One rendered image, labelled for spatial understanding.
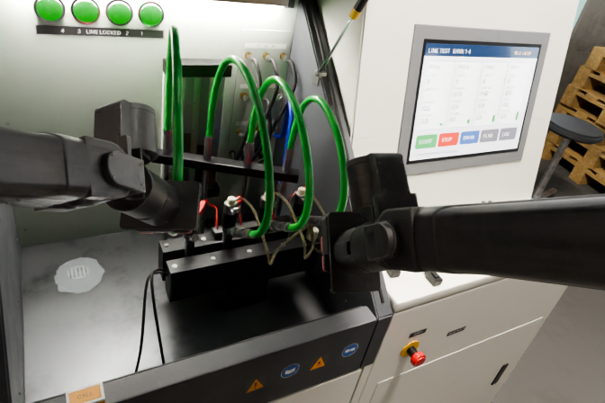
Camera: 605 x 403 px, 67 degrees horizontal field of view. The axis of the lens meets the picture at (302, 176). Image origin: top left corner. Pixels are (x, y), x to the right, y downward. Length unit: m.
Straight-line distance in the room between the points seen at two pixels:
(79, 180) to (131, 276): 0.72
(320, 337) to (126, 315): 0.42
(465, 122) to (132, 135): 0.88
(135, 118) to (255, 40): 0.59
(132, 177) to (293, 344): 0.50
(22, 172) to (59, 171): 0.03
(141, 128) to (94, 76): 0.51
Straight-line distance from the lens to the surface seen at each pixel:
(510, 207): 0.35
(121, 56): 1.05
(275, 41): 1.13
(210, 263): 0.96
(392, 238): 0.43
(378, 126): 1.05
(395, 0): 1.03
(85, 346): 1.03
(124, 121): 0.55
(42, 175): 0.43
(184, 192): 0.63
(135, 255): 1.20
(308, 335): 0.90
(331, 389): 1.10
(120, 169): 0.48
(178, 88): 0.69
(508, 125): 1.37
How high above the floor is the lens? 1.64
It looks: 31 degrees down
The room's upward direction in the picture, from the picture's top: 12 degrees clockwise
